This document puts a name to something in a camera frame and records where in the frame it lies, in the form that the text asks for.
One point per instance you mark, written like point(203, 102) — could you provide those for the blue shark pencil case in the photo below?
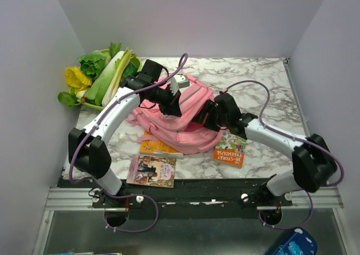
point(296, 241)

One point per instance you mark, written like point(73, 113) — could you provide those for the white napa cabbage toy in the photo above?
point(119, 67)

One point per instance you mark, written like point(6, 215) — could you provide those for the black mounting base rail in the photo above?
point(188, 200)

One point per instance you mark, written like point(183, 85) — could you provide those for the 78-storey treehouse book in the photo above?
point(230, 150)

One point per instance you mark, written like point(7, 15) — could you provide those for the green vegetable tray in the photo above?
point(111, 92)

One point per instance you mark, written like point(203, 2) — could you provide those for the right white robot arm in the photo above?
point(312, 164)

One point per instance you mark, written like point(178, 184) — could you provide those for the orange paperback book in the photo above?
point(150, 145)

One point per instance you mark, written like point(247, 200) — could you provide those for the pink illustrated storybook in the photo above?
point(152, 171)

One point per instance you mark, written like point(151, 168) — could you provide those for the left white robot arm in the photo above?
point(87, 147)

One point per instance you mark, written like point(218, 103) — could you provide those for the pink school backpack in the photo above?
point(180, 133)

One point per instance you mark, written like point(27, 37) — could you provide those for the aluminium frame rail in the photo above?
point(68, 199)

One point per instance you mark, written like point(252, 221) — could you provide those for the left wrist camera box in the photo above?
point(179, 83)

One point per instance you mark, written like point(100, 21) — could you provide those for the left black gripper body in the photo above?
point(165, 98)

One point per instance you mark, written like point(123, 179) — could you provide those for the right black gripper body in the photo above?
point(213, 120)

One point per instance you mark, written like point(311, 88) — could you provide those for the green lettuce toy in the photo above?
point(93, 64)

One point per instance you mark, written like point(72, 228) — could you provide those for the yellow flower toy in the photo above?
point(76, 78)

